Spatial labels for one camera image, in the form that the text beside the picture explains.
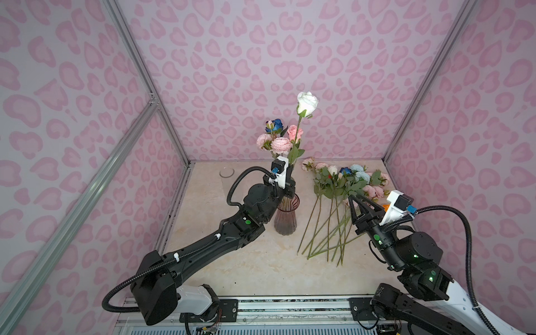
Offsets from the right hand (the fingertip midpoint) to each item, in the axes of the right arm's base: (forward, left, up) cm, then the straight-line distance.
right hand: (352, 196), depth 58 cm
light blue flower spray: (+36, -19, -32) cm, 51 cm away
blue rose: (+40, -14, -34) cm, 55 cm away
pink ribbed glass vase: (+13, +18, -35) cm, 41 cm away
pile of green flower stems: (+11, -2, -38) cm, 39 cm away
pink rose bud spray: (+45, +5, -35) cm, 58 cm away
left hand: (+13, +16, 0) cm, 20 cm away
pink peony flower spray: (+28, -26, -33) cm, 51 cm away
